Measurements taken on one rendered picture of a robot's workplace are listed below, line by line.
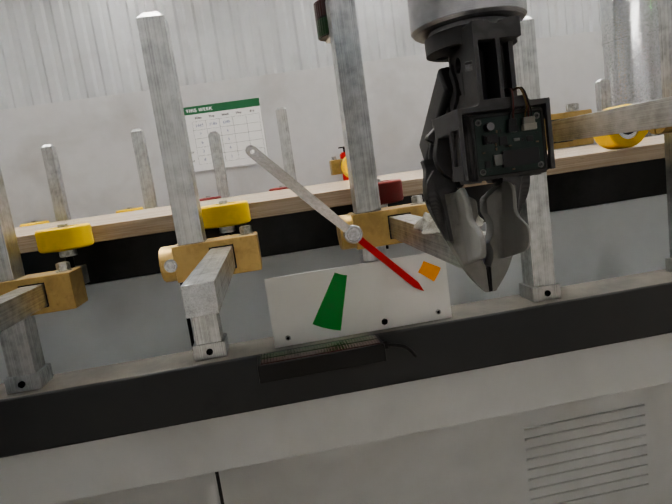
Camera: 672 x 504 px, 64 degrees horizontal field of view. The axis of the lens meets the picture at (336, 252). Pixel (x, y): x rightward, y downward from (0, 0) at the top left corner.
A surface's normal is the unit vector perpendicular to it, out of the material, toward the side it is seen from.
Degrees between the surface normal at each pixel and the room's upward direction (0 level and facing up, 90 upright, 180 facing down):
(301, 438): 90
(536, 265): 90
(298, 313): 90
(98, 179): 90
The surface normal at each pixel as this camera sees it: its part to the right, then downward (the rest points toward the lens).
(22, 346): 0.13, 0.13
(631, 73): -0.70, 0.20
